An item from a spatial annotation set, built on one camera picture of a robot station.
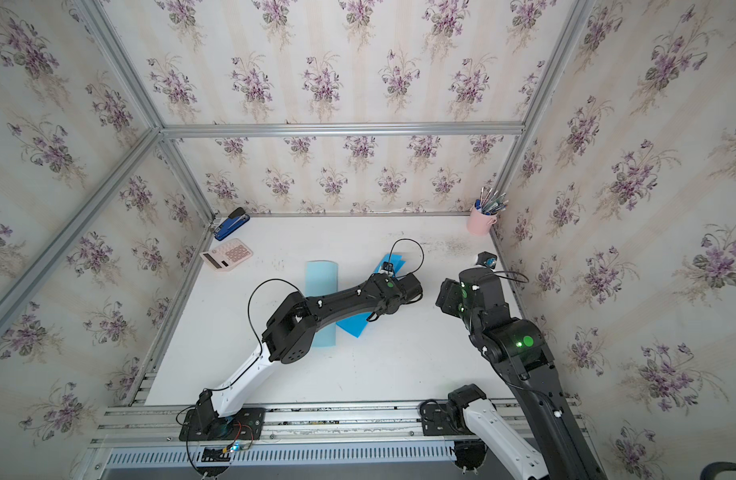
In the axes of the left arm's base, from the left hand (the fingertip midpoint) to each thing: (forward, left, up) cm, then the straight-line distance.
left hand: (378, 300), depth 96 cm
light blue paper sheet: (+10, +20, -2) cm, 23 cm away
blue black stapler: (+35, +55, +2) cm, 65 cm away
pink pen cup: (+28, -38, +7) cm, 48 cm away
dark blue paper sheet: (-10, +7, +3) cm, 13 cm away
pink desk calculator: (+17, +54, +2) cm, 56 cm away
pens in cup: (+35, -43, +11) cm, 56 cm away
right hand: (-11, -18, +26) cm, 34 cm away
